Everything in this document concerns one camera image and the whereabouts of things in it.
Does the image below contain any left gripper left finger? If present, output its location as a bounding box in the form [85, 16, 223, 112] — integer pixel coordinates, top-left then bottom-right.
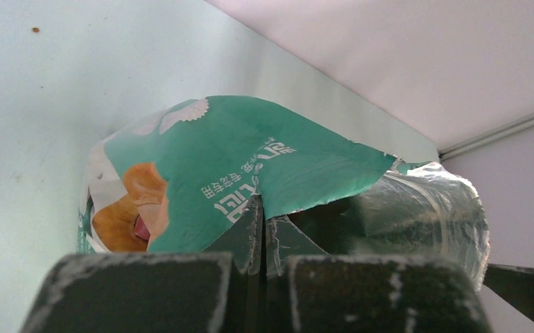
[21, 196, 264, 332]

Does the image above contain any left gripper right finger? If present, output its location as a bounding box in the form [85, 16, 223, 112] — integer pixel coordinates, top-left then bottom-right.
[265, 217, 491, 332]

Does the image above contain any green dog food bag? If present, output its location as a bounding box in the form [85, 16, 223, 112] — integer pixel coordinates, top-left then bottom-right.
[78, 96, 490, 290]

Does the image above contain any right corner aluminium post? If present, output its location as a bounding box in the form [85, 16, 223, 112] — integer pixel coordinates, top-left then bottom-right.
[438, 113, 534, 161]

